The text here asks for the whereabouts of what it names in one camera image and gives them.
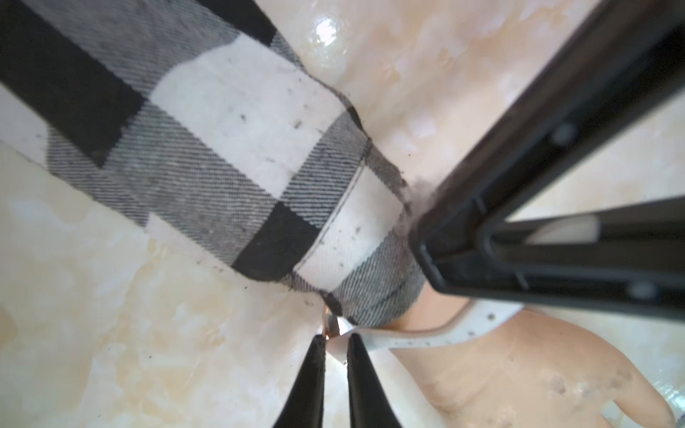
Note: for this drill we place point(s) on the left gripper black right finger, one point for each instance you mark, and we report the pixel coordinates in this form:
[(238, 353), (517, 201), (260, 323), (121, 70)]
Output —
[(369, 407)]

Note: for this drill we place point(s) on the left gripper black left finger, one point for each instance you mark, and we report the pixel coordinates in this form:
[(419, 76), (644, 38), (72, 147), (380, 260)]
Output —
[(304, 407)]

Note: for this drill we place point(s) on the white strap wristwatch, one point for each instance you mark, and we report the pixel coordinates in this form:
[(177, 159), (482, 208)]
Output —
[(476, 319)]

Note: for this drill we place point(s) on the black white plaid shirt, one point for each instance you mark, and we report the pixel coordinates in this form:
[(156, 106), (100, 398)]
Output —
[(197, 121)]

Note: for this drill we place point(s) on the beige mannequin hand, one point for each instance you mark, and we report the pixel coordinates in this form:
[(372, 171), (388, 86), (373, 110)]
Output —
[(534, 371)]

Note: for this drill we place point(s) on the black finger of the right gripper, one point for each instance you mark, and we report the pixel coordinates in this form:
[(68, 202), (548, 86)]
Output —
[(625, 59)]

